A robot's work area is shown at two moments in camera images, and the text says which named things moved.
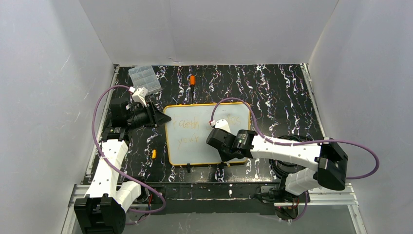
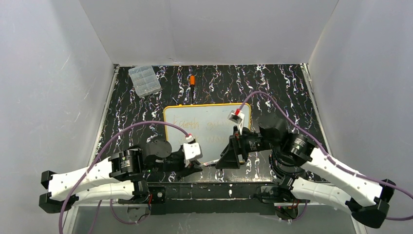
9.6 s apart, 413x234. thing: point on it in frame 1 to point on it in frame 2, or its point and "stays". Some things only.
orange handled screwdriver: [192, 81] stays
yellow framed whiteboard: [187, 131] stays
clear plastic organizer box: [144, 76] stays
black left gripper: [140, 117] to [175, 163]
